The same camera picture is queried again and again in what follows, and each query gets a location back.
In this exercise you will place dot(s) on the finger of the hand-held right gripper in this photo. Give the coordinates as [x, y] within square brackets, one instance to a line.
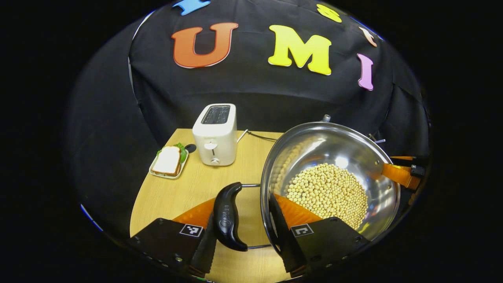
[416, 160]
[399, 175]

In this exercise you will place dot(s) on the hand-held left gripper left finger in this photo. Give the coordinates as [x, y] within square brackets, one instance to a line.
[206, 251]

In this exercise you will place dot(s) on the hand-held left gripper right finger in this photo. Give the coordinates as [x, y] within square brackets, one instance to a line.
[287, 243]

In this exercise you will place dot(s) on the pile of soybeans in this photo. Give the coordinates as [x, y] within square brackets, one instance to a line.
[330, 188]

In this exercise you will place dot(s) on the sandwich with lettuce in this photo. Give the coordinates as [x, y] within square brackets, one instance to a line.
[168, 160]

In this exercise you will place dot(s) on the white toaster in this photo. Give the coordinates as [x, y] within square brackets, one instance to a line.
[215, 137]

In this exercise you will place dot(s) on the black backdrop cloth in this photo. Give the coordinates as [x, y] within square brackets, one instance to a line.
[251, 86]

